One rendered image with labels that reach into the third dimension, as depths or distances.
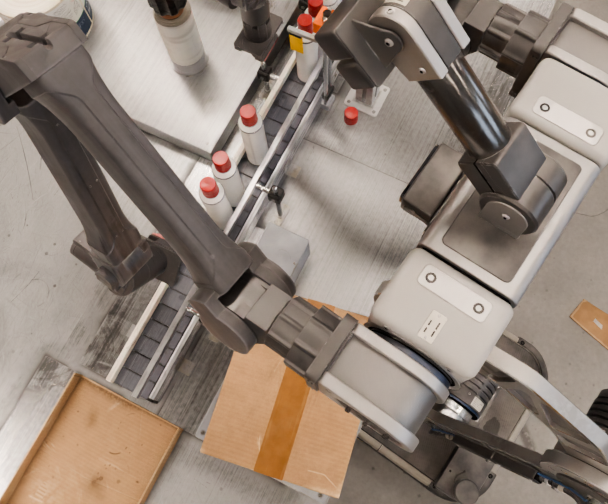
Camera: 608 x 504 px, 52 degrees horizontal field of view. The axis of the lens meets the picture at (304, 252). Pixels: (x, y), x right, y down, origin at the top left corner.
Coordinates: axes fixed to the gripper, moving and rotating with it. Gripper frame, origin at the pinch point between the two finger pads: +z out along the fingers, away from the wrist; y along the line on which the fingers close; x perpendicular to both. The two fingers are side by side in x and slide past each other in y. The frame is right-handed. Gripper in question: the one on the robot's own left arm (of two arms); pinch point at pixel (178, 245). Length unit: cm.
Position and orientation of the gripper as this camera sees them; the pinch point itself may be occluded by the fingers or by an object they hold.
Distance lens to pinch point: 122.3
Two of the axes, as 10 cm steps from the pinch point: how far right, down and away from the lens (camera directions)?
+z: 3.2, -3.1, 9.0
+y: -8.9, -4.1, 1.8
